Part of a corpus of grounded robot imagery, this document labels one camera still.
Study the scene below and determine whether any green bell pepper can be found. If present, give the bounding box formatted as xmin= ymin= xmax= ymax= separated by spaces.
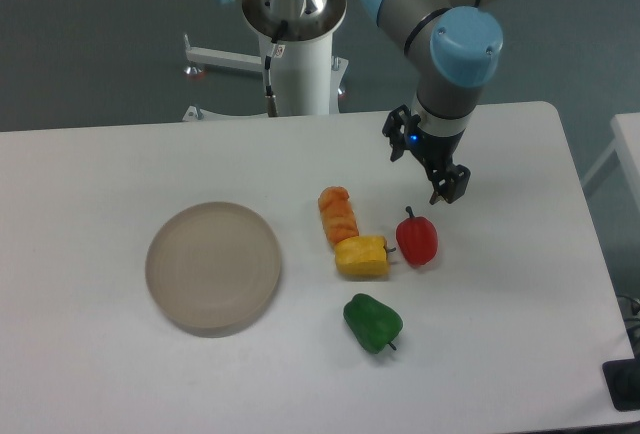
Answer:
xmin=343 ymin=293 xmax=404 ymax=354

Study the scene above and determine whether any yellow bell pepper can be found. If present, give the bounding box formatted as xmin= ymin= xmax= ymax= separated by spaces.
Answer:
xmin=334 ymin=235 xmax=395 ymax=278

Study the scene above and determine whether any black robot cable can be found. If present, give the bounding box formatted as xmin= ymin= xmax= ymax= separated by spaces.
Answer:
xmin=263 ymin=18 xmax=290 ymax=118

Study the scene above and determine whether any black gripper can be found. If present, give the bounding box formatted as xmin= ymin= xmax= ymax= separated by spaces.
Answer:
xmin=382 ymin=105 xmax=471 ymax=204

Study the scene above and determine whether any black device at edge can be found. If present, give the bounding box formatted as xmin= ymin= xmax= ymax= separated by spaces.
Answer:
xmin=602 ymin=358 xmax=639 ymax=412

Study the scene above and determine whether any orange bell pepper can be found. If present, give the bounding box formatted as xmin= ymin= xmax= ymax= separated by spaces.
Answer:
xmin=318 ymin=186 xmax=359 ymax=247

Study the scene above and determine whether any red bell pepper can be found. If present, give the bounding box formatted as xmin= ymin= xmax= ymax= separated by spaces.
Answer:
xmin=395 ymin=206 xmax=439 ymax=267

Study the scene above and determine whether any white side table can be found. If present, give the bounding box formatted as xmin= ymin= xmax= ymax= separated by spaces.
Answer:
xmin=581 ymin=112 xmax=639 ymax=197

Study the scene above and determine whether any beige round plate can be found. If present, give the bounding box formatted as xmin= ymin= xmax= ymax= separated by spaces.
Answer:
xmin=145 ymin=202 xmax=282 ymax=337

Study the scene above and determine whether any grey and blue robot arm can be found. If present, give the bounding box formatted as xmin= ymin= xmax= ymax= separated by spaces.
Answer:
xmin=219 ymin=0 xmax=503 ymax=203

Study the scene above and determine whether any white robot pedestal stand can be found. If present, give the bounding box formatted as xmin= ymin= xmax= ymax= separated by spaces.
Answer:
xmin=180 ymin=0 xmax=351 ymax=123

